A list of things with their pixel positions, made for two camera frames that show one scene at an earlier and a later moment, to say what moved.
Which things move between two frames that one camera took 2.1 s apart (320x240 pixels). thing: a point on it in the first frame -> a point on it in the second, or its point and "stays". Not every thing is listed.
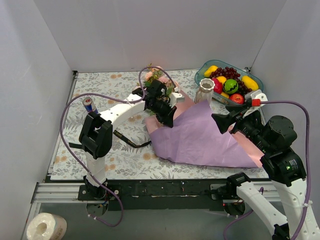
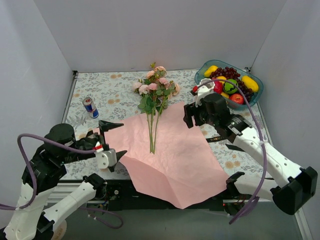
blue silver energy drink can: (89, 105) stays
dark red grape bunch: (231, 73) stays
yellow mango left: (210, 69) stays
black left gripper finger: (167, 118) -> (104, 126)
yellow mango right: (250, 83) stays
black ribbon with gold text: (119, 135) -> (223, 137)
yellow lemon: (221, 79) stays
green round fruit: (230, 86) stays
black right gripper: (236, 120) -> (194, 115)
